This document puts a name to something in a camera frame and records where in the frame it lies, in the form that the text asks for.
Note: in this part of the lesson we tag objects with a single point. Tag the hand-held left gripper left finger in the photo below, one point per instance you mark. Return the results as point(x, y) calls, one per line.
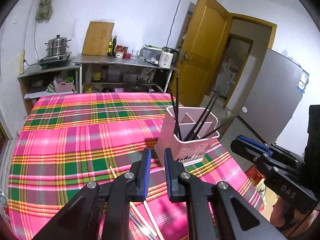
point(147, 175)

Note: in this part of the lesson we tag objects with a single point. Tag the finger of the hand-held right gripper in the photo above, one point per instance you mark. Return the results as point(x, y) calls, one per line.
point(255, 143)
point(246, 152)

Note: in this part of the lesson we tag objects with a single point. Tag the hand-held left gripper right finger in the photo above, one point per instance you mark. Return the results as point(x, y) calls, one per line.
point(168, 177)

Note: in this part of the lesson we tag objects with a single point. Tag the pink plastic utensil holder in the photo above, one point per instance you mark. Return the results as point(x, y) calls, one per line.
point(172, 145)

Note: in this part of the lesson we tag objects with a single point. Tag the wooden chopstick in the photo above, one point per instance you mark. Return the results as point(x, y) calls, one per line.
point(152, 217)
point(113, 172)

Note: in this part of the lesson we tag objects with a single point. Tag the person's right forearm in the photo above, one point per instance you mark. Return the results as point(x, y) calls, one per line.
point(282, 212)

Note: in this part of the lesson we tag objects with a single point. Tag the grey refrigerator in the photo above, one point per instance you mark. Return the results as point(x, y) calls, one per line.
point(267, 92)

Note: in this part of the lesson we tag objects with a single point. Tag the pink green plaid tablecloth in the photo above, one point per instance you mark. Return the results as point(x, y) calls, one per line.
point(75, 140)

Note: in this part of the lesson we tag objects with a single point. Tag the yellow wooden door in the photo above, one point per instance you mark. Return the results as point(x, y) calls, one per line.
point(200, 50)

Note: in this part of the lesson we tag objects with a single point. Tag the tall steel counter shelf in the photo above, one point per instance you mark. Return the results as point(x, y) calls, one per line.
point(120, 62)

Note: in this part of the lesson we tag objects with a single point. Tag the white electric kettle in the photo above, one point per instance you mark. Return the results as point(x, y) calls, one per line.
point(166, 58)

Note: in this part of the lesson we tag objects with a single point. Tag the clear plastic storage box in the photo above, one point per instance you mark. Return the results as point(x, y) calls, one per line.
point(150, 54)

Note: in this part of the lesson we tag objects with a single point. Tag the red lid container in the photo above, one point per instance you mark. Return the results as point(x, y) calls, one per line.
point(127, 55)

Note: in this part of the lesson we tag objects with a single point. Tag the clear drinking glasses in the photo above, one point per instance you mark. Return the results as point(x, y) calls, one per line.
point(135, 54)

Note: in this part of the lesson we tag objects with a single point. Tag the pink storage basket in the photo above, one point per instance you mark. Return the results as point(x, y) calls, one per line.
point(63, 87)

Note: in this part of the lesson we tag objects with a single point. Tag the red sauce jar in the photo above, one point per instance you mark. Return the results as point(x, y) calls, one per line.
point(119, 52)

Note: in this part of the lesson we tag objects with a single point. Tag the dark oil bottle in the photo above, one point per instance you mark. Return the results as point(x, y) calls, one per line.
point(114, 46)

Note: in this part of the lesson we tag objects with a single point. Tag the yellow oil bottle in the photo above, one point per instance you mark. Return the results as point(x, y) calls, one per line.
point(110, 47)

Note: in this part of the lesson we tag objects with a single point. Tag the wooden cutting board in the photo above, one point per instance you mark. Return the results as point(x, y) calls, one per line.
point(98, 38)

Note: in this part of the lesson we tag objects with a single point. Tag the induction cooktop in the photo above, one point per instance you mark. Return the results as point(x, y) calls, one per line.
point(53, 60)

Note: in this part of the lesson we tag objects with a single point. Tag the steel steamer pot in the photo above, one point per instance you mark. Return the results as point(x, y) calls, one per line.
point(57, 46)

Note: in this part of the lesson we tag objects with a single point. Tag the beige power strip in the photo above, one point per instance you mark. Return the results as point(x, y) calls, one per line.
point(22, 62)

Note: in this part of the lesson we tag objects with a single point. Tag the green knotted curtain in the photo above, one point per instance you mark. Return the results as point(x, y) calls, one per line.
point(46, 2)

